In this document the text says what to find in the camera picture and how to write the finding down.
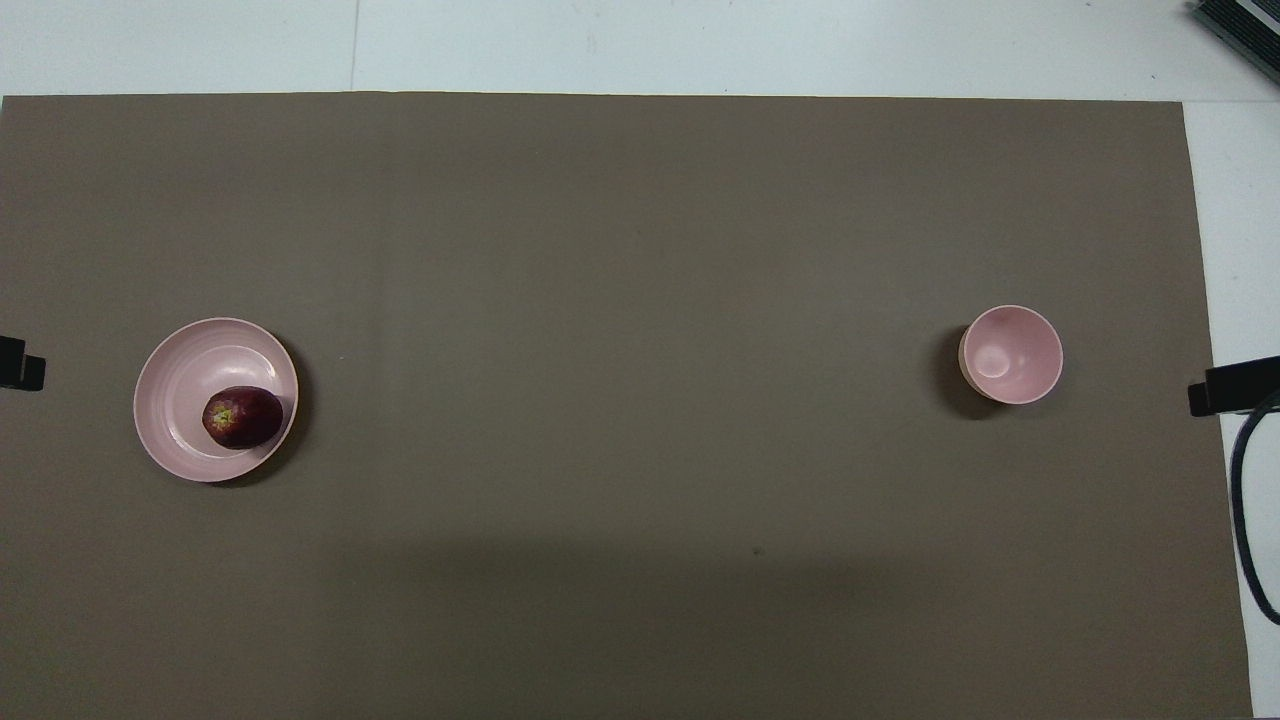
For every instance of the dark red apple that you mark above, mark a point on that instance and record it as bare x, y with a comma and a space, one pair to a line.
245, 420

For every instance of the pink plate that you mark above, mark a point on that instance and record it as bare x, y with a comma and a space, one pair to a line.
190, 370

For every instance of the pink bowl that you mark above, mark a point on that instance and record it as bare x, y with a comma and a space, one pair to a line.
1020, 350

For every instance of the dark ribbed device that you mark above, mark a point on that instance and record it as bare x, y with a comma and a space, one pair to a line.
1250, 25

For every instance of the brown table mat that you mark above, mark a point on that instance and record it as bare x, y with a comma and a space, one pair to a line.
640, 300

